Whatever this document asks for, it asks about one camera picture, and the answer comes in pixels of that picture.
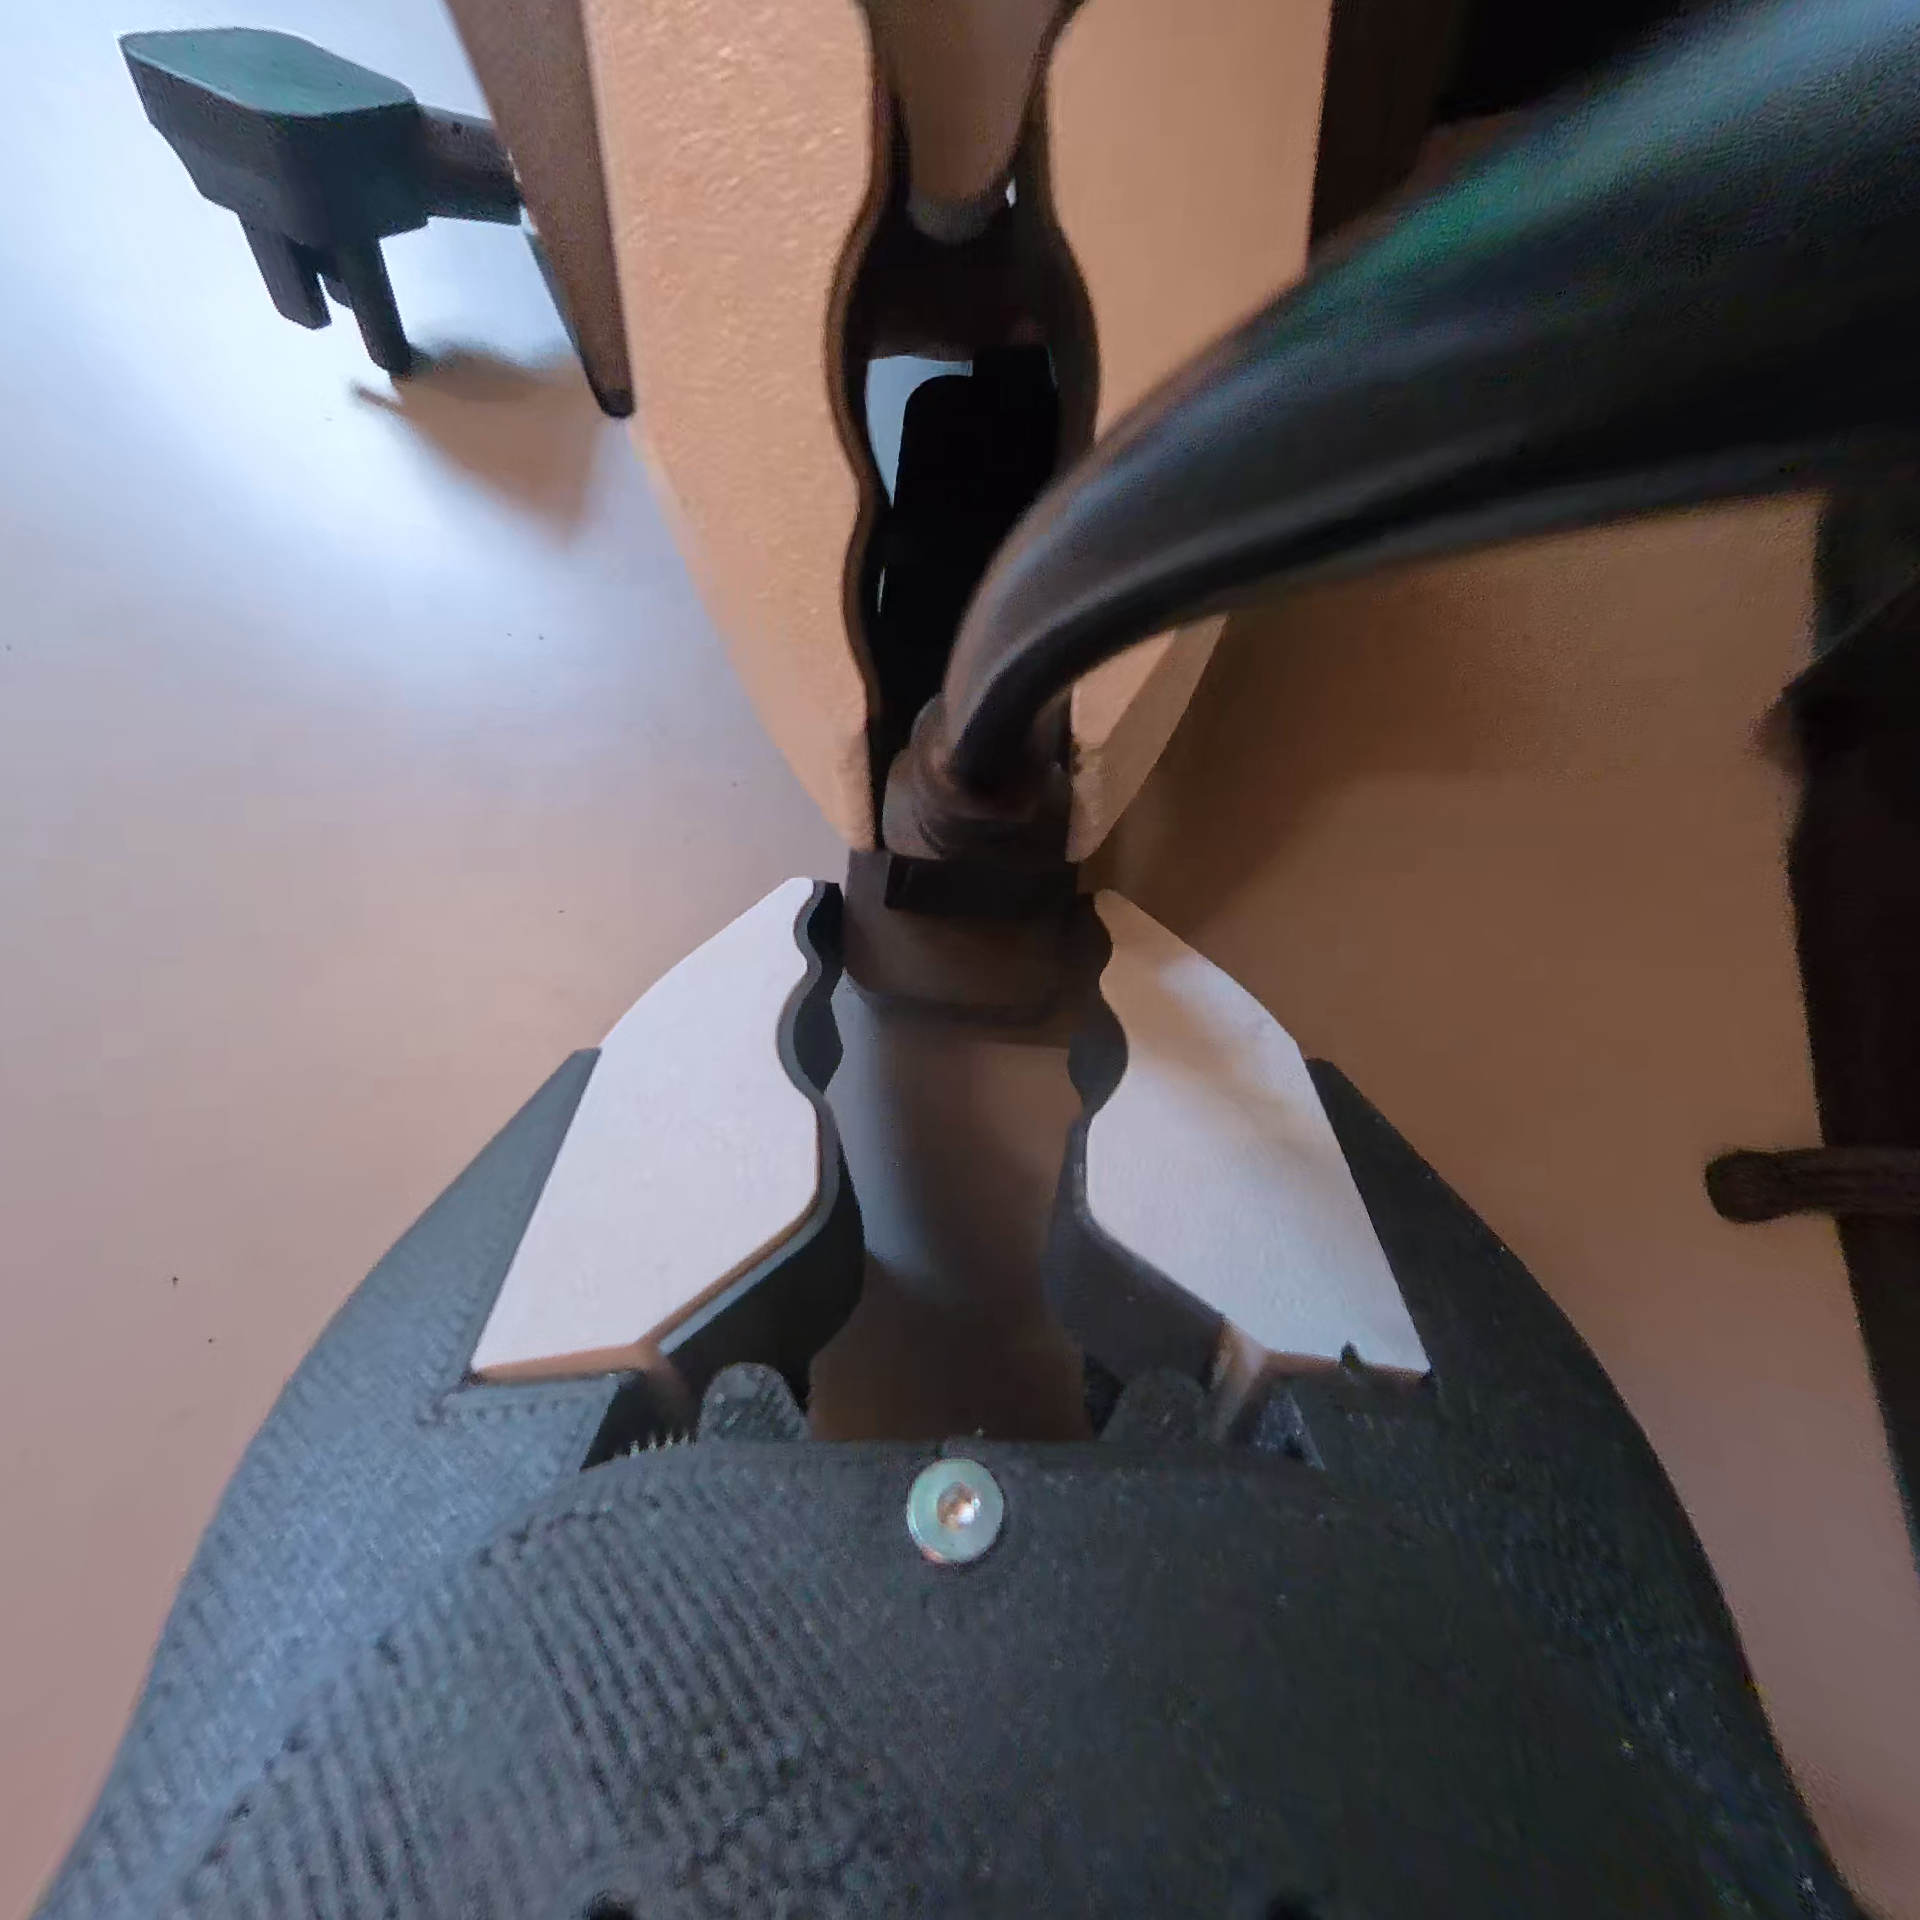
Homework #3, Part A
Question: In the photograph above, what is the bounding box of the black power strip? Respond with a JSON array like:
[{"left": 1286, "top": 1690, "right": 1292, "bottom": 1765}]
[{"left": 840, "top": 346, "right": 1120, "bottom": 1038}]

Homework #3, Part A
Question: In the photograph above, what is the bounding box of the black power cord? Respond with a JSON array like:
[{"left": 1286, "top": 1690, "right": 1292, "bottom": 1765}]
[{"left": 885, "top": 0, "right": 1920, "bottom": 917}]

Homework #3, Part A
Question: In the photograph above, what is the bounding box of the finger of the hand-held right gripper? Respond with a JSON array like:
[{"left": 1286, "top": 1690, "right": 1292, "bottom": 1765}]
[
  {"left": 584, "top": 0, "right": 906, "bottom": 849},
  {"left": 1035, "top": 0, "right": 1332, "bottom": 873}
]

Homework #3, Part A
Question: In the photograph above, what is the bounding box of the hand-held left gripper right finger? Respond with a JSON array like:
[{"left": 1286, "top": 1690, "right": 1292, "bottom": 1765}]
[{"left": 1050, "top": 892, "right": 1432, "bottom": 1382}]

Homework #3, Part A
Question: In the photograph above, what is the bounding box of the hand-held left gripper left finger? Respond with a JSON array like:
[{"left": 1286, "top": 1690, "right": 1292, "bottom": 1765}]
[{"left": 468, "top": 877, "right": 864, "bottom": 1382}]

